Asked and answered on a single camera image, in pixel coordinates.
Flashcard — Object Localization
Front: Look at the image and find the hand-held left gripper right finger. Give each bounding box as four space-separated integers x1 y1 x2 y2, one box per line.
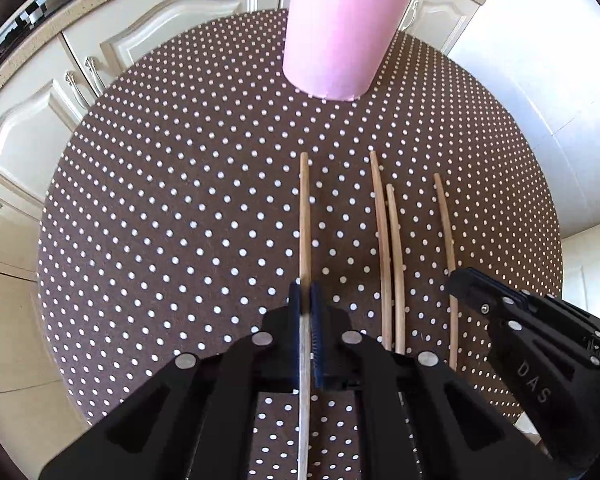
310 282 551 480

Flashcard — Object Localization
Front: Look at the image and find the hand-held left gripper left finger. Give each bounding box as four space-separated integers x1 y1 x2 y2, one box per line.
39 282 302 480

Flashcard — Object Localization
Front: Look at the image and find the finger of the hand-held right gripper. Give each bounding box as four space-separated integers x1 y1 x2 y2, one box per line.
447 267 600 362

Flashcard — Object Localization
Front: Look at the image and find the slim bamboo chopstick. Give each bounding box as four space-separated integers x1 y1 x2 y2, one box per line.
386 183 407 356
297 152 313 480
432 172 461 371
369 150 395 353

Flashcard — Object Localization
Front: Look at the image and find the pink cup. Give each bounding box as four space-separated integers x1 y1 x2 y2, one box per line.
282 0 412 102

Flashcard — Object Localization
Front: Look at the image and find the round polka-dot table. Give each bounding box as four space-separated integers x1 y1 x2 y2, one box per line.
37 7 563 480

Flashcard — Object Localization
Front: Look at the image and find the black glass gas hob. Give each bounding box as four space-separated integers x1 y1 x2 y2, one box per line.
0 0 88 73

